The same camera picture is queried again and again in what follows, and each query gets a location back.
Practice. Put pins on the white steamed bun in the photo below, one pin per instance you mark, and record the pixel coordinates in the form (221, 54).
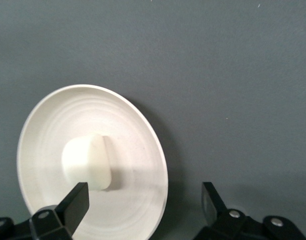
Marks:
(85, 162)

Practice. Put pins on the round cream plate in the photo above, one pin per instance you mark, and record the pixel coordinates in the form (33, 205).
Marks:
(132, 155)

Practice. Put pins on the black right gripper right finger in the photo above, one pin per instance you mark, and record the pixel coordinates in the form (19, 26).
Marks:
(230, 225)

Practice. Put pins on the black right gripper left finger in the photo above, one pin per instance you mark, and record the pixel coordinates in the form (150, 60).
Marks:
(65, 215)

